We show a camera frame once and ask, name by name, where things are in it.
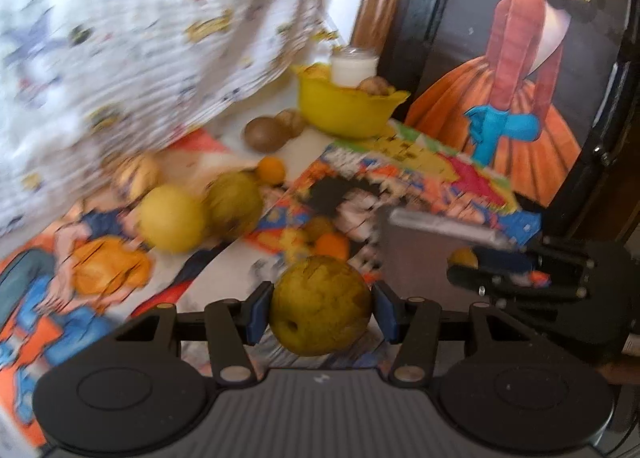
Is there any brownish yellow pear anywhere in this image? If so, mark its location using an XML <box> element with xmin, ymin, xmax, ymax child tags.
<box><xmin>269</xmin><ymin>256</ymin><xmax>372</xmax><ymax>357</ymax></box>

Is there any girl painting poster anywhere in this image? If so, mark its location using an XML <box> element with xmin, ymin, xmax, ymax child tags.
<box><xmin>406</xmin><ymin>0</ymin><xmax>629</xmax><ymax>206</ymax></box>

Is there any striped cream pepino melon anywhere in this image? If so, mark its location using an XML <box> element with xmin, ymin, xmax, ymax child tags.
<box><xmin>111</xmin><ymin>154</ymin><xmax>162</xmax><ymax>204</ymax></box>

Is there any brown kiwi fruit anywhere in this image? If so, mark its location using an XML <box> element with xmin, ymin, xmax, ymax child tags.
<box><xmin>243</xmin><ymin>117</ymin><xmax>291</xmax><ymax>154</ymax></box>

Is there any white jar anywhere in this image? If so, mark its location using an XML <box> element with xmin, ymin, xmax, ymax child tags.
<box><xmin>330</xmin><ymin>46</ymin><xmax>378</xmax><ymax>88</ymax></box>

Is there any colourful cartoon table mat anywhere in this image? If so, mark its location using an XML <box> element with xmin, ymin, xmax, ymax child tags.
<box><xmin>1</xmin><ymin>122</ymin><xmax>540</xmax><ymax>457</ymax></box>

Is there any striped tan melon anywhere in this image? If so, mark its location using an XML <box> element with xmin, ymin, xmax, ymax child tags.
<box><xmin>274</xmin><ymin>108</ymin><xmax>307</xmax><ymax>138</ymax></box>

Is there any yellow plastic bowl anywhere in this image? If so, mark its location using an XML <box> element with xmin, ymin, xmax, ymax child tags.
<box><xmin>291</xmin><ymin>65</ymin><xmax>410</xmax><ymax>140</ymax></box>

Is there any small fruit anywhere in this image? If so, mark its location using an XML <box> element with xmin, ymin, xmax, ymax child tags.
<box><xmin>447</xmin><ymin>247</ymin><xmax>480</xmax><ymax>270</ymax></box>

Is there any small orange kumquat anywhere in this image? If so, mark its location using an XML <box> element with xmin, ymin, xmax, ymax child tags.
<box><xmin>314</xmin><ymin>232</ymin><xmax>350</xmax><ymax>262</ymax></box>
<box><xmin>255</xmin><ymin>156</ymin><xmax>286</xmax><ymax>186</ymax></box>

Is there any yellow fruit in bowl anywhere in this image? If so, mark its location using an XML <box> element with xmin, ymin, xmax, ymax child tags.
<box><xmin>300</xmin><ymin>62</ymin><xmax>331</xmax><ymax>80</ymax></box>

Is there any metal baking tray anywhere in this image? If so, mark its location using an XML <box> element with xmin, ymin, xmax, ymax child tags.
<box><xmin>376</xmin><ymin>206</ymin><xmax>516</xmax><ymax>311</ymax></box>

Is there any cartoon print white cloth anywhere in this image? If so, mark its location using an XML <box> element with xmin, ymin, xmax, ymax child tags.
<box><xmin>1</xmin><ymin>0</ymin><xmax>322</xmax><ymax>234</ymax></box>

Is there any green speckled pear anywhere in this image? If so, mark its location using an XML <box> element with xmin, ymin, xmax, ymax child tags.
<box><xmin>204</xmin><ymin>171</ymin><xmax>264</xmax><ymax>241</ymax></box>

